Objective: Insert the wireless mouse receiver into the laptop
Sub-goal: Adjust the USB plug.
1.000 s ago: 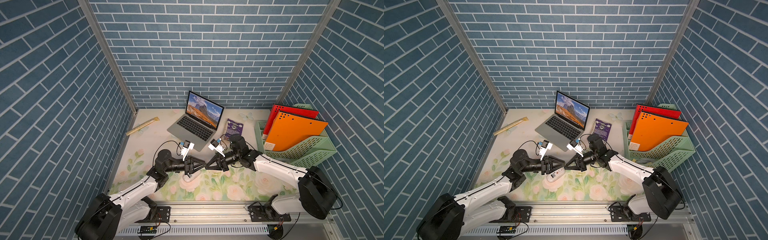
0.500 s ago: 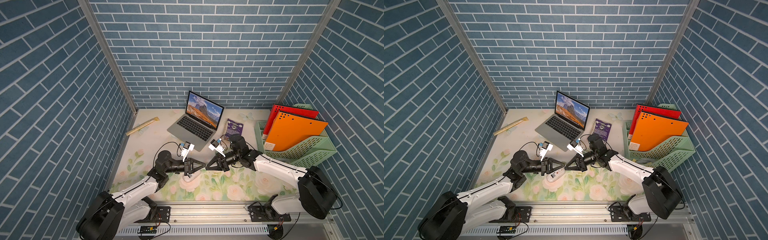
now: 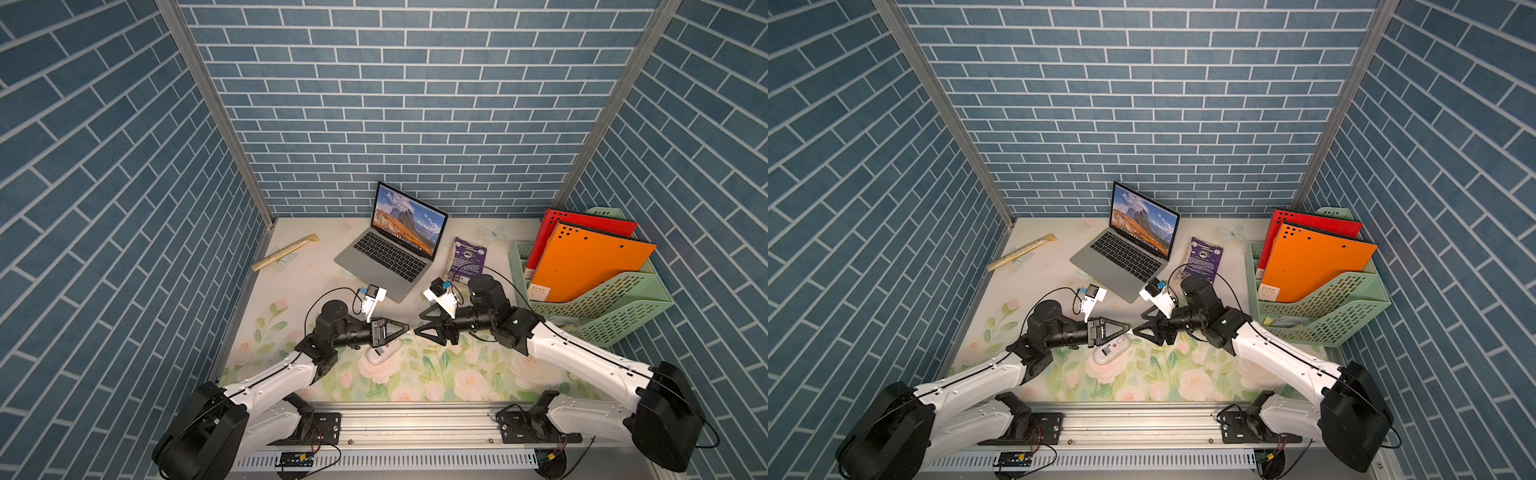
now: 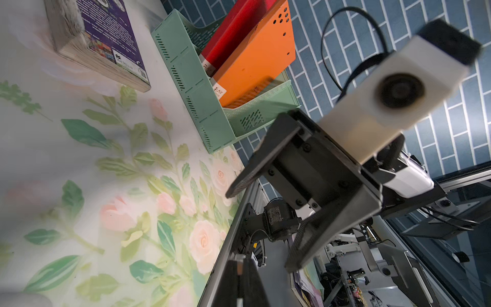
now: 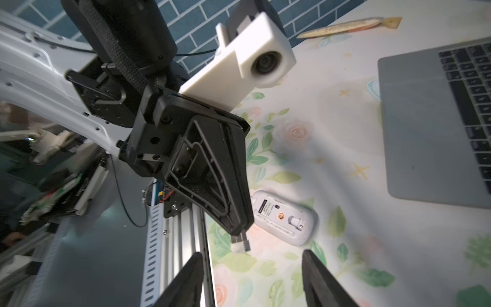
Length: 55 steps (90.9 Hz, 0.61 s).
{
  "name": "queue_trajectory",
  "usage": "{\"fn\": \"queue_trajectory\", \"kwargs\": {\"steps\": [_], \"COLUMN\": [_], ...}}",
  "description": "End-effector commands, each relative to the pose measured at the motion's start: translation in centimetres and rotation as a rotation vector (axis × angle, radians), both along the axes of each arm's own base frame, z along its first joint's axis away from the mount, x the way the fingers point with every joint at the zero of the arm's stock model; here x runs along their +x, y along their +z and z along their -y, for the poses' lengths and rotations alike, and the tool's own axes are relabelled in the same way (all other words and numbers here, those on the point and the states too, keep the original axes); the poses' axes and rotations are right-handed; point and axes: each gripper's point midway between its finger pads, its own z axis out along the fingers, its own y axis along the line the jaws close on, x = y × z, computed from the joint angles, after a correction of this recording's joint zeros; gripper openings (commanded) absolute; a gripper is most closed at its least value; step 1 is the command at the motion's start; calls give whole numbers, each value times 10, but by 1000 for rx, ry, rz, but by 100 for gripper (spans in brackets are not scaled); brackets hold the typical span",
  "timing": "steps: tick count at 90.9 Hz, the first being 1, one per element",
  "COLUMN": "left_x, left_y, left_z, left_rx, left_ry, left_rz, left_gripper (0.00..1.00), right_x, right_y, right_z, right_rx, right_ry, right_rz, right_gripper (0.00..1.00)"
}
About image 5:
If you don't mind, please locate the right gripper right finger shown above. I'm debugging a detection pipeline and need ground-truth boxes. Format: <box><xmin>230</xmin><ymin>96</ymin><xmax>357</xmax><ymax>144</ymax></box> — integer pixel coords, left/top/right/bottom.
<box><xmin>302</xmin><ymin>249</ymin><xmax>358</xmax><ymax>307</ymax></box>

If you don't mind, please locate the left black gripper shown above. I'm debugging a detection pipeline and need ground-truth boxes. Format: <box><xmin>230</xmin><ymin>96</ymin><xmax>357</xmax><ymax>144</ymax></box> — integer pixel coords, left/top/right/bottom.
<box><xmin>66</xmin><ymin>61</ymin><xmax>253</xmax><ymax>236</ymax></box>

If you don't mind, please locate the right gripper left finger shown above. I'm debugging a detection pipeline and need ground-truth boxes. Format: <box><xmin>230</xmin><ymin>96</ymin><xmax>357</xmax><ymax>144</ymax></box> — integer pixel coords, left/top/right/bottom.
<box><xmin>153</xmin><ymin>252</ymin><xmax>204</xmax><ymax>307</ymax></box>

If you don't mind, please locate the silver wireless mouse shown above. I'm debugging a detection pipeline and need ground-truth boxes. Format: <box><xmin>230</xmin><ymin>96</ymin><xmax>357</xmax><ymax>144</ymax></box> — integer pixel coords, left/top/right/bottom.
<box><xmin>251</xmin><ymin>191</ymin><xmax>315</xmax><ymax>246</ymax></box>

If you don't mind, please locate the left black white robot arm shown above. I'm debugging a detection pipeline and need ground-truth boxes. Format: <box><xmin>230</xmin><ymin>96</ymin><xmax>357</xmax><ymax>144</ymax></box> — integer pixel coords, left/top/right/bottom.
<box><xmin>63</xmin><ymin>1</ymin><xmax>254</xmax><ymax>235</ymax></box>

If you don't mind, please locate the silver open laptop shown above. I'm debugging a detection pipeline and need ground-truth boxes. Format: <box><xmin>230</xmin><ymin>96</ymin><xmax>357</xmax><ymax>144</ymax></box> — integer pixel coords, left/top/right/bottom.
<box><xmin>378</xmin><ymin>38</ymin><xmax>490</xmax><ymax>209</ymax></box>

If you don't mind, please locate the floral table mat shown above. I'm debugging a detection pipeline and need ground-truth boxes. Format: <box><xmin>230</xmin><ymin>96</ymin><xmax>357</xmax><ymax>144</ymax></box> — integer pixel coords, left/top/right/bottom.
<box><xmin>203</xmin><ymin>0</ymin><xmax>491</xmax><ymax>307</ymax></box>

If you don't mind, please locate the beige wooden ruler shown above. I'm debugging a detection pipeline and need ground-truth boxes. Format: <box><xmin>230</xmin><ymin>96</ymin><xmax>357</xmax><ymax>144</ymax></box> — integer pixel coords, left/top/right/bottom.
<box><xmin>297</xmin><ymin>17</ymin><xmax>402</xmax><ymax>39</ymax></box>

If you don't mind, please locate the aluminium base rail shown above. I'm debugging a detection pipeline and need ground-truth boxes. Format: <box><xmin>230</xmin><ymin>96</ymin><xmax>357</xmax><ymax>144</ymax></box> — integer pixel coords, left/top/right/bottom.
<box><xmin>140</xmin><ymin>181</ymin><xmax>216</xmax><ymax>306</ymax></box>

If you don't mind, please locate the left black mount plate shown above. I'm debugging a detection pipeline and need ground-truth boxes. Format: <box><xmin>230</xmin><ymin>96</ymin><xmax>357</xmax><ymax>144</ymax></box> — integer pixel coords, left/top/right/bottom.
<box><xmin>162</xmin><ymin>186</ymin><xmax>192</xmax><ymax>218</ymax></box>

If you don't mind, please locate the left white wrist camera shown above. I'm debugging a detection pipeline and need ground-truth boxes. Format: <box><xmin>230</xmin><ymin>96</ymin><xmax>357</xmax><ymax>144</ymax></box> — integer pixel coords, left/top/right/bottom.
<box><xmin>179</xmin><ymin>12</ymin><xmax>296</xmax><ymax>111</ymax></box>

